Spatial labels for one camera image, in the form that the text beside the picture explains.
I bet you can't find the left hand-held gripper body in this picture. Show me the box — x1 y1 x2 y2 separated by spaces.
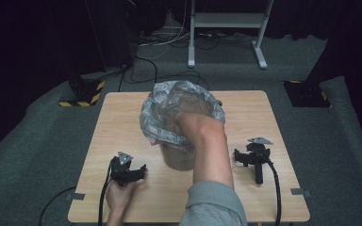
108 151 137 188

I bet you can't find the grey ribbed trash can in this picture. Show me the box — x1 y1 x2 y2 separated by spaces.
157 141 196 172

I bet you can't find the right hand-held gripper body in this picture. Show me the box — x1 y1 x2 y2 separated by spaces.
246 137 274 186

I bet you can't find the black yellow striped base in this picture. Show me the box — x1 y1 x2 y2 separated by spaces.
282 80 333 108
58 79 106 108

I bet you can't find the white metal stand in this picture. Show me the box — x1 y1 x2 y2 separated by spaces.
187 0 275 71

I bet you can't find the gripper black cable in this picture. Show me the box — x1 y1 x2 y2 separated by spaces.
265 158 283 226
97 159 113 226

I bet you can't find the white floor cable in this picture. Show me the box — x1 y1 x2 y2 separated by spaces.
137 30 191 49

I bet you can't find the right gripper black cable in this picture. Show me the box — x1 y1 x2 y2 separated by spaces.
265 158 283 226

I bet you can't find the grey tape piece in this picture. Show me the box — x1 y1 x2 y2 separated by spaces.
65 192 86 202
289 186 312 199

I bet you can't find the person's right hand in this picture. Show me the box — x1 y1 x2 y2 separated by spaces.
173 112 227 149

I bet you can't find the grey translucent plastic bag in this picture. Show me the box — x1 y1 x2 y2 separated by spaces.
139 80 227 153

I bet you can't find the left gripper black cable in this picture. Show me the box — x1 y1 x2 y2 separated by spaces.
97 159 113 226

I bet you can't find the dark curtain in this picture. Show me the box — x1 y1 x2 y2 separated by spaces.
304 0 362 164
0 0 140 164

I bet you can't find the grey sleeve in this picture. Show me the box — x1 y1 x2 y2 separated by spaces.
178 180 249 226

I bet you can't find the person's left hand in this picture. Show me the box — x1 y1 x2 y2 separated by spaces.
106 181 137 217

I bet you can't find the looped black floor cable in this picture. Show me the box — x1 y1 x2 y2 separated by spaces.
117 55 210 92

